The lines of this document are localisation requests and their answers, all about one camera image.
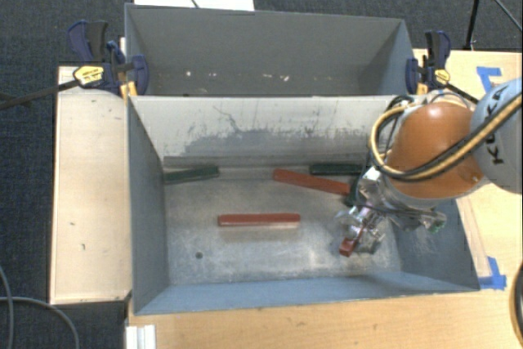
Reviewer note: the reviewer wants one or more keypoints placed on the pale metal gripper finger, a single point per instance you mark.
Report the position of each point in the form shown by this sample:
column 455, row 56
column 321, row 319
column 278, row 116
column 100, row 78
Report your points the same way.
column 347, row 219
column 374, row 237

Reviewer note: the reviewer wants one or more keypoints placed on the short red-brown block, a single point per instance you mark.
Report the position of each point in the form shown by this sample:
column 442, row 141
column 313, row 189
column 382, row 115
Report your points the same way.
column 350, row 246

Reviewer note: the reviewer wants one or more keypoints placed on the dark green flat block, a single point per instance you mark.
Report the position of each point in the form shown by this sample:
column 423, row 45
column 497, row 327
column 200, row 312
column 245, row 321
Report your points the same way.
column 333, row 169
column 192, row 174

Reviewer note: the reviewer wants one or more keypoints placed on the grey metal bin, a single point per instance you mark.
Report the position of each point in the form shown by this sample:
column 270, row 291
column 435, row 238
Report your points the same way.
column 253, row 53

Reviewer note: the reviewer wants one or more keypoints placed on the pale wood board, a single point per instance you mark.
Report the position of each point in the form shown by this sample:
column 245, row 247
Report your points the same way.
column 90, row 192

